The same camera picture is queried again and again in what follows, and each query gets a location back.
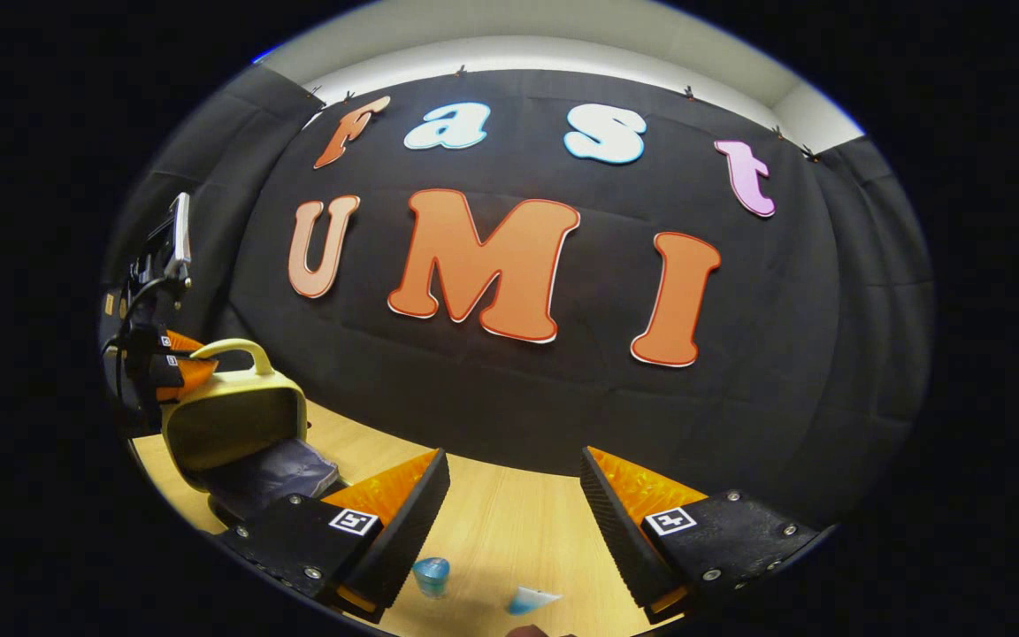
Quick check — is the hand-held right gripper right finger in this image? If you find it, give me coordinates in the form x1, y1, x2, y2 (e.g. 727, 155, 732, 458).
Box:
580, 447, 820, 625

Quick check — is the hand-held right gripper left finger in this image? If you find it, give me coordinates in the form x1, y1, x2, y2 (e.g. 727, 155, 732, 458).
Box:
213, 448, 452, 625

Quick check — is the blue and green bottle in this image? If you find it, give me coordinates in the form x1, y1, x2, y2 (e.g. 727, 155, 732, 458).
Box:
411, 556, 451, 602

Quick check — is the pale yellow suitcase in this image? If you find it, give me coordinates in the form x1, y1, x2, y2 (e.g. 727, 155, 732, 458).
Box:
160, 338, 344, 532

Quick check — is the white and blue tube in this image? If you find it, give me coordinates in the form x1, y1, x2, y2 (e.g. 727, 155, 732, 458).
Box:
507, 585, 564, 617

